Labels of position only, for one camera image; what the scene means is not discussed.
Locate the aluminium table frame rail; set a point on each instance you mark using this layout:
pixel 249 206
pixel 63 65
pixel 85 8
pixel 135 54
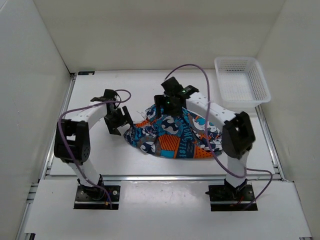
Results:
pixel 119 162

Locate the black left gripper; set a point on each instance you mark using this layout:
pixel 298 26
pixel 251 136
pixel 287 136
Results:
pixel 123 120

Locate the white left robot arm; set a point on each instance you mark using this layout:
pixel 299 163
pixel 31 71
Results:
pixel 72 139

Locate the colourful patterned shorts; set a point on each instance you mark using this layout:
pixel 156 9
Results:
pixel 175 137

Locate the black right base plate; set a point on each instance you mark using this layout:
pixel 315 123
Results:
pixel 223 200

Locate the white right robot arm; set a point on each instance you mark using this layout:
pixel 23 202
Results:
pixel 237 132

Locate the white front cover board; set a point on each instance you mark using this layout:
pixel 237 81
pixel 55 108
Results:
pixel 154 210

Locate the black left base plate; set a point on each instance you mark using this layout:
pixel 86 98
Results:
pixel 97 200

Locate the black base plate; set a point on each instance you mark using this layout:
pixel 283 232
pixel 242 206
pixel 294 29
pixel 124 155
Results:
pixel 97 200
pixel 223 200

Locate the white plastic mesh basket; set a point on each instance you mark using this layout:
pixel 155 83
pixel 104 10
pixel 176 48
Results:
pixel 241 82

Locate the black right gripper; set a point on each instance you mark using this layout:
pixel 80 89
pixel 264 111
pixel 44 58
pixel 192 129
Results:
pixel 160 100

